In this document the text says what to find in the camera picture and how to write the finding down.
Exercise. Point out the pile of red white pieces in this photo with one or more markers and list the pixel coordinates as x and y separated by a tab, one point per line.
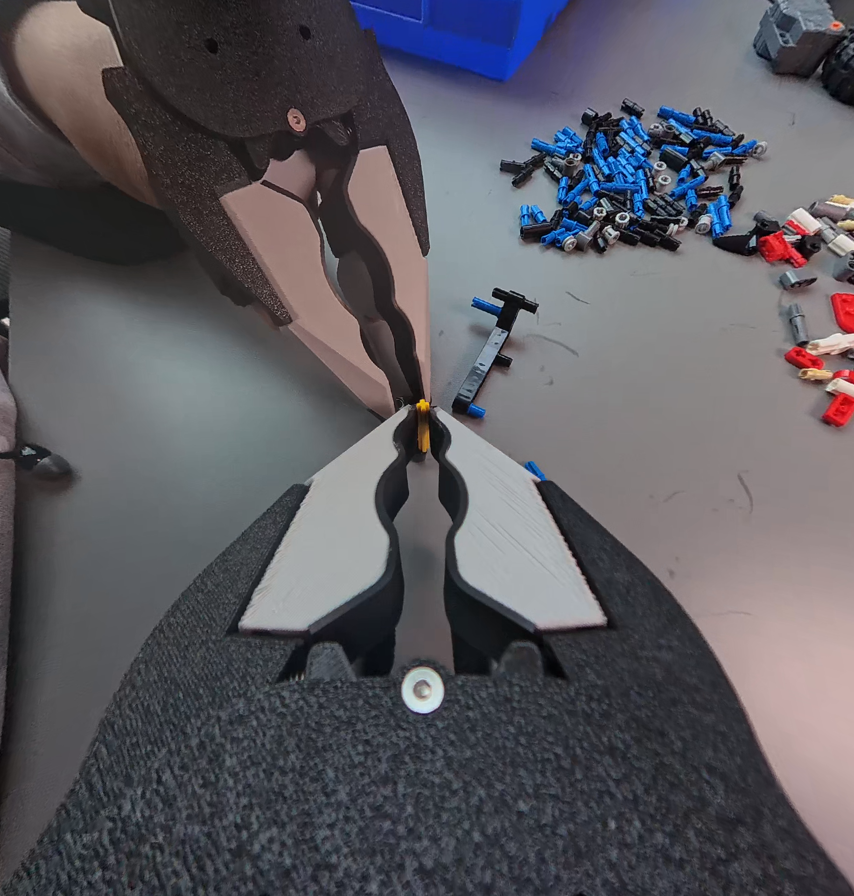
773	248

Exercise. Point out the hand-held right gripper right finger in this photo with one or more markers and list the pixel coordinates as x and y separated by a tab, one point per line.
518	546

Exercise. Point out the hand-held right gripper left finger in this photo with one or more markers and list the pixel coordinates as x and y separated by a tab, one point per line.
322	546

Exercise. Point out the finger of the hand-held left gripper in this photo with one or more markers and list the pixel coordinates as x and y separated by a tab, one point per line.
280	245
392	231

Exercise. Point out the blue plastic bin with tag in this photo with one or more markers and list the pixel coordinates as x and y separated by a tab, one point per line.
462	35

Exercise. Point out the grey desk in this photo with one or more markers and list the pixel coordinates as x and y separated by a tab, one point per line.
189	420

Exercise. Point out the black beam with blue pins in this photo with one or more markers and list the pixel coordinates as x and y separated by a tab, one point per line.
493	350

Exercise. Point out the single blue pin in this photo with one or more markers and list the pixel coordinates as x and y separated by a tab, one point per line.
534	470

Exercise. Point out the grey toy battery box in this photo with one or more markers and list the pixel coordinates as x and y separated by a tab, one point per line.
798	38

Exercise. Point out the yellow axle rod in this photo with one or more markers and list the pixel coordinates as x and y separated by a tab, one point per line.
422	427

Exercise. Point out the black angled beam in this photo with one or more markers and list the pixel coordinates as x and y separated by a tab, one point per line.
738	243

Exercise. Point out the pile of blue black pins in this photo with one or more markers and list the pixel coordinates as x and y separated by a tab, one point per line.
609	182

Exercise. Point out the black toy tyre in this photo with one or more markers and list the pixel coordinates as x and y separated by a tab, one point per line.
850	66

